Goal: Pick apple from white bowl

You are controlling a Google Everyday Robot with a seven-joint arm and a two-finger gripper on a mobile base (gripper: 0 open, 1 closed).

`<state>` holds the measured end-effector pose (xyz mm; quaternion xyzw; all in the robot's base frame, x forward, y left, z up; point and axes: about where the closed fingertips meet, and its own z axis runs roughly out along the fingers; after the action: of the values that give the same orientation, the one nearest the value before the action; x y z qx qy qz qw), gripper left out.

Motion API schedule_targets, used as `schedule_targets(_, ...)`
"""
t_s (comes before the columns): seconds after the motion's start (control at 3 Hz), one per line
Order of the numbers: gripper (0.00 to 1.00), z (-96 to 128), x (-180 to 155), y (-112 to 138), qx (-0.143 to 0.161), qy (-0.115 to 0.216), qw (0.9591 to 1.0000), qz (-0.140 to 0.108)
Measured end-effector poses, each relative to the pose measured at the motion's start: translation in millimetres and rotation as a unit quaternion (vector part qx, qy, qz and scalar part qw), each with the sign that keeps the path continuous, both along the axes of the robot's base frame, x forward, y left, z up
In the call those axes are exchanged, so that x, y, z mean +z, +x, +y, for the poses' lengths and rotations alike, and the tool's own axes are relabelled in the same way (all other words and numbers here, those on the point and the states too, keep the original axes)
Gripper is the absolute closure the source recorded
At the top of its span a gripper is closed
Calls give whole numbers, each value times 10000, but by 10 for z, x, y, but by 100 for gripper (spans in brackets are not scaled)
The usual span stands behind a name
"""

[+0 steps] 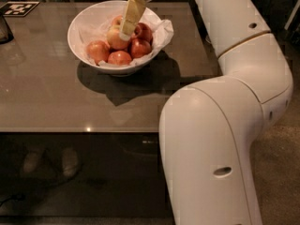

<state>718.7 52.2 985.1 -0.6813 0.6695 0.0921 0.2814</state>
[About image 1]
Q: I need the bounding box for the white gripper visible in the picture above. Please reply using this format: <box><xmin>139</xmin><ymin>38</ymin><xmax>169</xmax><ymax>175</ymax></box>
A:
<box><xmin>119</xmin><ymin>0</ymin><xmax>152</xmax><ymax>41</ymax></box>

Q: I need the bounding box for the yellowish top apple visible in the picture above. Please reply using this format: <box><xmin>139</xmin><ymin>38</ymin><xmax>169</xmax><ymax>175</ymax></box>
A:
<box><xmin>107</xmin><ymin>25</ymin><xmax>130</xmax><ymax>50</ymax></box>

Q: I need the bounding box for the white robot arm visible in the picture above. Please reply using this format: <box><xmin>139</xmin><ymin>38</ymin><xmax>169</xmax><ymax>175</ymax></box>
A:
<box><xmin>159</xmin><ymin>0</ymin><xmax>293</xmax><ymax>225</ymax></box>

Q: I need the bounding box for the red apple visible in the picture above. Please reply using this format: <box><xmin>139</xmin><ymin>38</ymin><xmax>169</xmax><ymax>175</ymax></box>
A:
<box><xmin>129</xmin><ymin>38</ymin><xmax>152</xmax><ymax>59</ymax></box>
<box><xmin>86</xmin><ymin>40</ymin><xmax>110</xmax><ymax>64</ymax></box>
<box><xmin>108</xmin><ymin>51</ymin><xmax>132</xmax><ymax>66</ymax></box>
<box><xmin>112</xmin><ymin>15</ymin><xmax>123</xmax><ymax>25</ymax></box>
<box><xmin>131</xmin><ymin>22</ymin><xmax>153</xmax><ymax>43</ymax></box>

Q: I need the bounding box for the red apple back right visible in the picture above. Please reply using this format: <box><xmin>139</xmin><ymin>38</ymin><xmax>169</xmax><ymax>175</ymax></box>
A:
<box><xmin>131</xmin><ymin>22</ymin><xmax>153</xmax><ymax>43</ymax></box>

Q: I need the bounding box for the white ceramic bowl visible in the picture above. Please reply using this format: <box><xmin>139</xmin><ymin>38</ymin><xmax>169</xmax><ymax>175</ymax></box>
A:
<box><xmin>67</xmin><ymin>0</ymin><xmax>166</xmax><ymax>77</ymax></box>

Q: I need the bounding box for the red apple front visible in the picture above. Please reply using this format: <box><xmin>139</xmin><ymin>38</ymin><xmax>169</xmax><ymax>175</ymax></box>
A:
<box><xmin>108</xmin><ymin>51</ymin><xmax>132</xmax><ymax>66</ymax></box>

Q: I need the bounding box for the red apple left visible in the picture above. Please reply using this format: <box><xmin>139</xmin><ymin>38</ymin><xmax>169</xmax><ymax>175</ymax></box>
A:
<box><xmin>86</xmin><ymin>40</ymin><xmax>110</xmax><ymax>64</ymax></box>

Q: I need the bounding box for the black white marker tag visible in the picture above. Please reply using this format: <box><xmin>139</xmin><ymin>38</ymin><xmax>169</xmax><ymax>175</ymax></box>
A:
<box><xmin>0</xmin><ymin>1</ymin><xmax>38</xmax><ymax>17</ymax></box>

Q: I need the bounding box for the dark object at left edge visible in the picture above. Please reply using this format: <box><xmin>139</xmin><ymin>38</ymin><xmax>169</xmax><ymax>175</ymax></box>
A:
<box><xmin>0</xmin><ymin>13</ymin><xmax>14</xmax><ymax>44</ymax></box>

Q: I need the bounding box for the black cable on floor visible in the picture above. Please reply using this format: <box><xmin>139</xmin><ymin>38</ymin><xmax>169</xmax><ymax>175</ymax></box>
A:
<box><xmin>0</xmin><ymin>193</ymin><xmax>26</xmax><ymax>208</ymax></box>

